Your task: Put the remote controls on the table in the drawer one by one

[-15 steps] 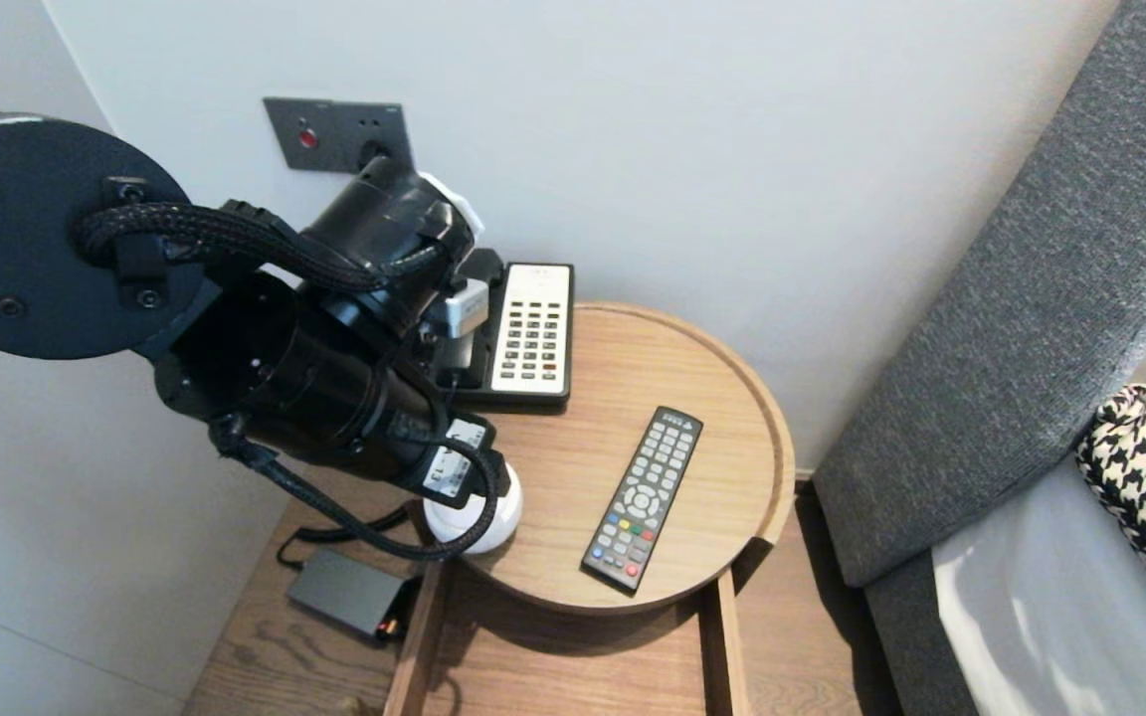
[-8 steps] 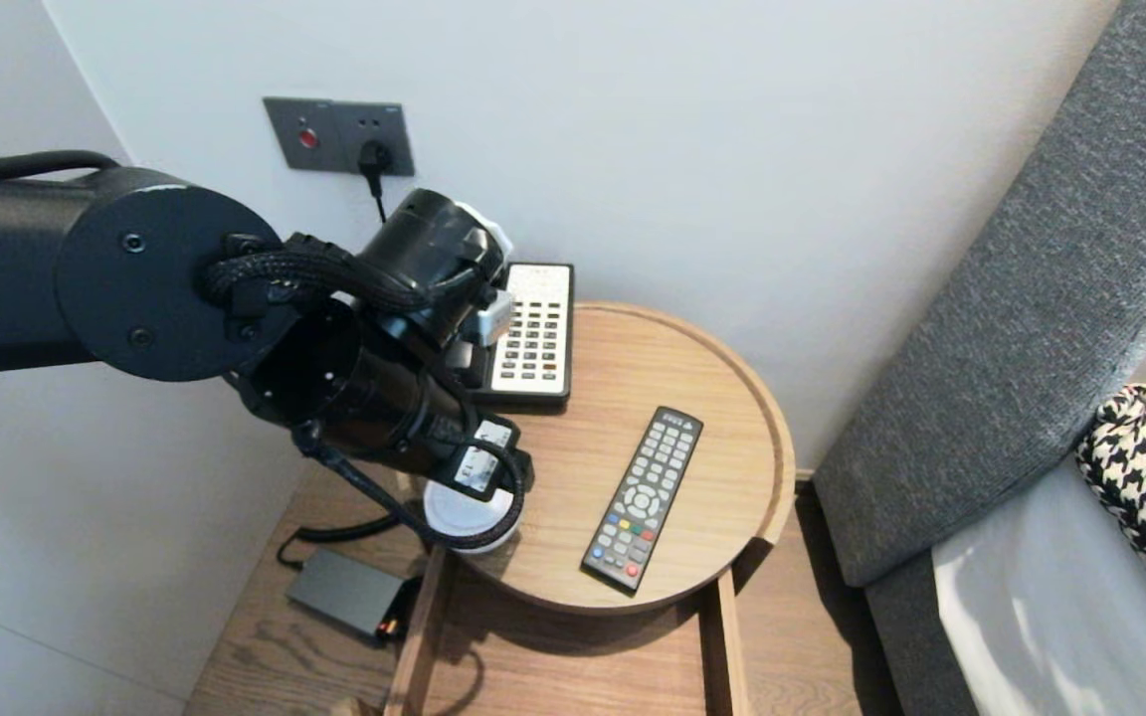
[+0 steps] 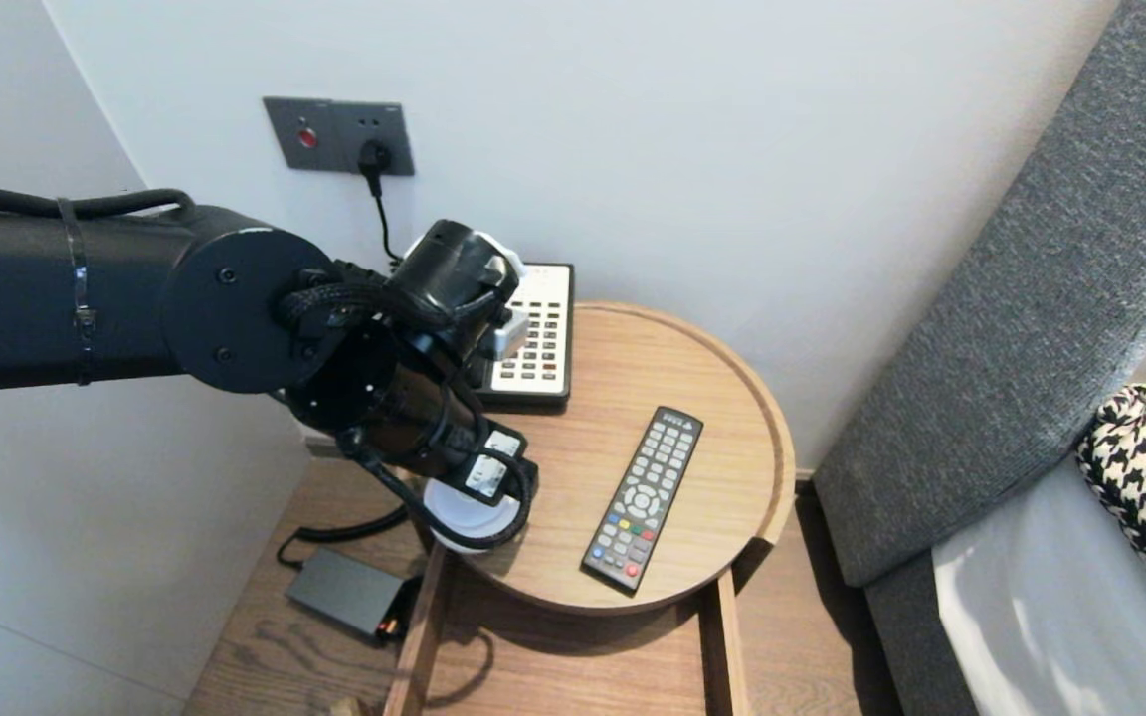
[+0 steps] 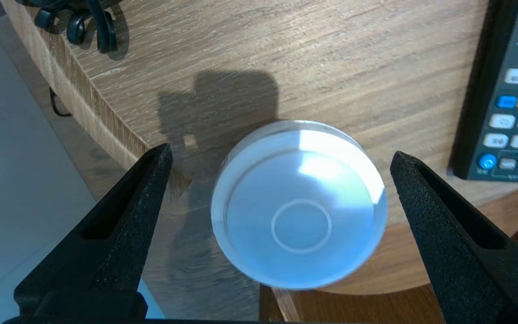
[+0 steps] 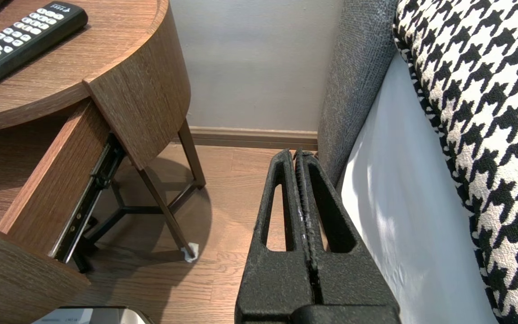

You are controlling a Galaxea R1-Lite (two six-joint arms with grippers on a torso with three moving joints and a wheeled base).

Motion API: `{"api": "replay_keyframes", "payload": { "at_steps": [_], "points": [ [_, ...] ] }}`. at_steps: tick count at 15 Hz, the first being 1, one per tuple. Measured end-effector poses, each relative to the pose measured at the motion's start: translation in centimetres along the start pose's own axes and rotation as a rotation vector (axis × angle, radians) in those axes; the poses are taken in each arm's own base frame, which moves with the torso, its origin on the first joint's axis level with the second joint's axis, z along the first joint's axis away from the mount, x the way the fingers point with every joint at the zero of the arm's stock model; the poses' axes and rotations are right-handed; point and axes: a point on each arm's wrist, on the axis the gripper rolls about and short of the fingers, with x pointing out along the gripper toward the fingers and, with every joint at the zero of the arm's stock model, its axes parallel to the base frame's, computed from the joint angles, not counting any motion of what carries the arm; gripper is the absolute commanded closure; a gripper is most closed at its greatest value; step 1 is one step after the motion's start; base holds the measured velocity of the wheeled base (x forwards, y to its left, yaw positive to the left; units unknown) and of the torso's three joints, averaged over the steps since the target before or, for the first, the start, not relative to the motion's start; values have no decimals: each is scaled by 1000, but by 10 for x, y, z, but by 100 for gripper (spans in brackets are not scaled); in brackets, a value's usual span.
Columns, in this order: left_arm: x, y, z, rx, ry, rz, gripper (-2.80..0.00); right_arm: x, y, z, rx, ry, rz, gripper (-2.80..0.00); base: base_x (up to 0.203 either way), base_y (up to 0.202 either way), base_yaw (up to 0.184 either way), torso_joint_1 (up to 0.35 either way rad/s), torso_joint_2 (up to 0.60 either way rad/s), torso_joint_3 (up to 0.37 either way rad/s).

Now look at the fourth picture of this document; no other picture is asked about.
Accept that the round wooden side table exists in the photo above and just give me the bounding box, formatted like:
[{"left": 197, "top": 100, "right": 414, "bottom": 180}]
[
  {"left": 0, "top": 0, "right": 518, "bottom": 212},
  {"left": 142, "top": 180, "right": 518, "bottom": 324}
]

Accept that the black TV remote control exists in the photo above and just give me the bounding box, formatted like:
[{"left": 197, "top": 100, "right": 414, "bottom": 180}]
[{"left": 449, "top": 0, "right": 518, "bottom": 185}]

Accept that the white round puck speaker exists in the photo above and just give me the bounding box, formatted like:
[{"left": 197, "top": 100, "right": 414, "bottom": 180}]
[{"left": 210, "top": 120, "right": 388, "bottom": 289}]

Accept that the curly black handset cord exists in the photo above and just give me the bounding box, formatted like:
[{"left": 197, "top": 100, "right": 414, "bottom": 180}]
[{"left": 16, "top": 0, "right": 118, "bottom": 55}]

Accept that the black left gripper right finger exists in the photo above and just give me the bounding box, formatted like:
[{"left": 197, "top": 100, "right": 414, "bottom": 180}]
[{"left": 390, "top": 151, "right": 518, "bottom": 324}]

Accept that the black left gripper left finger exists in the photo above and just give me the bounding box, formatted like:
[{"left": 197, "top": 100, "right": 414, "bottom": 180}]
[{"left": 3, "top": 143, "right": 173, "bottom": 324}]

